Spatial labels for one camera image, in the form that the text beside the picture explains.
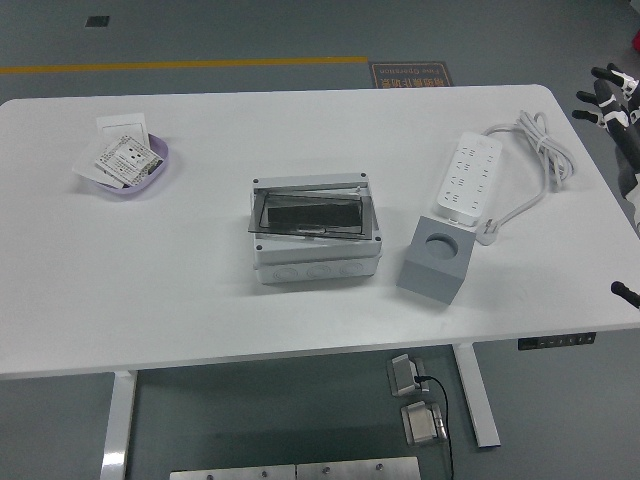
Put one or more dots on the red object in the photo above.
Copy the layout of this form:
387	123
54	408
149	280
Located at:
636	41

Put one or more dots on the black table control panel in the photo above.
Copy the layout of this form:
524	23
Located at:
540	343

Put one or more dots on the dark square floor hatch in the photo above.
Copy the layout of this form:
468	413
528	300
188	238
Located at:
97	21

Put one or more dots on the white table leg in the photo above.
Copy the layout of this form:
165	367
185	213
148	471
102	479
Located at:
477	400
117	425

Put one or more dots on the grey metal base plate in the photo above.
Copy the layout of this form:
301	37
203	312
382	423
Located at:
230	474
357	470

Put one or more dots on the grey plastic junction box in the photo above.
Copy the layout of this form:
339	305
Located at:
315	270

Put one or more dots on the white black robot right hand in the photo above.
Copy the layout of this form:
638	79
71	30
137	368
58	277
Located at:
631	145

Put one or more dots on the white flat cover plate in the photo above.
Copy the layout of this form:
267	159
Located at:
86	165

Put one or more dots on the silver foot pedal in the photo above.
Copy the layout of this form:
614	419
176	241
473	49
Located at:
402	375
422	425

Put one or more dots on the white socket panel with print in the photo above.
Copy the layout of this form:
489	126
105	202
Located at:
129	160

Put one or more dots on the plain white switch plate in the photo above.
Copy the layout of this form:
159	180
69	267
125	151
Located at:
120	126

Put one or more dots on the brown floor sign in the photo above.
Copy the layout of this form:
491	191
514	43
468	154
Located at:
410	75

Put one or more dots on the white power strip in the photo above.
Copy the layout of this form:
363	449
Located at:
465	170

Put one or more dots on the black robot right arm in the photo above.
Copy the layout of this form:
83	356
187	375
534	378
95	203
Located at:
627	292

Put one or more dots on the grey cube with round hole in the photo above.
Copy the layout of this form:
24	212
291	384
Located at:
425	280

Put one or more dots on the transparent grey box lid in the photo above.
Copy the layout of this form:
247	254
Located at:
310	212

